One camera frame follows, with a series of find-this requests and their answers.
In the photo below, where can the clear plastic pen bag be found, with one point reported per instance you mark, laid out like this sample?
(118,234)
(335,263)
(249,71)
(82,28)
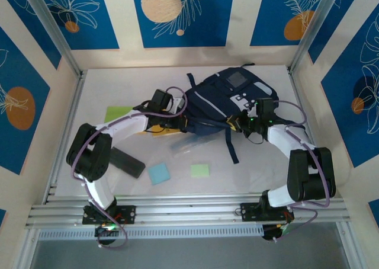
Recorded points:
(185,146)

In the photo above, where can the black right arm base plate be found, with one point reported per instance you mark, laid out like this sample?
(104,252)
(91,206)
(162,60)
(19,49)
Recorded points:
(248,211)

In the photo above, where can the aluminium frame leg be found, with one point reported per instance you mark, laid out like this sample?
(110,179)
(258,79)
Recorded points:
(28,248)
(349,245)

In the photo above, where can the navy blue backpack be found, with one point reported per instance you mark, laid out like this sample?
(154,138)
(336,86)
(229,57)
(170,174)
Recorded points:
(213,100)

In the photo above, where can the light green sticky note pad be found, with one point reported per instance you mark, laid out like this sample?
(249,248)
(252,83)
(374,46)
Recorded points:
(200,171)

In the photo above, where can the black pencil case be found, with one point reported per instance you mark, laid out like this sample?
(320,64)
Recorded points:
(127,163)

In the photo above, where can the aluminium side rail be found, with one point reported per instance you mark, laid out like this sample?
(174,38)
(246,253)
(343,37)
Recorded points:
(296,85)
(75,97)

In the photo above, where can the blue sticky note pad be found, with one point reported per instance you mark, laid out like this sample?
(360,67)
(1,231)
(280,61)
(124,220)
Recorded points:
(159,174)

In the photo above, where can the aluminium frame post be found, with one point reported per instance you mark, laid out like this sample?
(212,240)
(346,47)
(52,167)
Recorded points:
(314,23)
(56,35)

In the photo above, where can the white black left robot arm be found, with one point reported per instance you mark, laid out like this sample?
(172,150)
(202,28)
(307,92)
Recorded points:
(124,126)

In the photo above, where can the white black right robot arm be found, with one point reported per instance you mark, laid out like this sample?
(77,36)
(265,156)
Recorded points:
(281,138)

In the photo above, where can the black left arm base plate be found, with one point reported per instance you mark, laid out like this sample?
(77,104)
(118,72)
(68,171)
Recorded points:
(127,214)

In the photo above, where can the aluminium frame cross rail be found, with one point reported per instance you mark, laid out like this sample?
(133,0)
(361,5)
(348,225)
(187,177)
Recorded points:
(189,212)

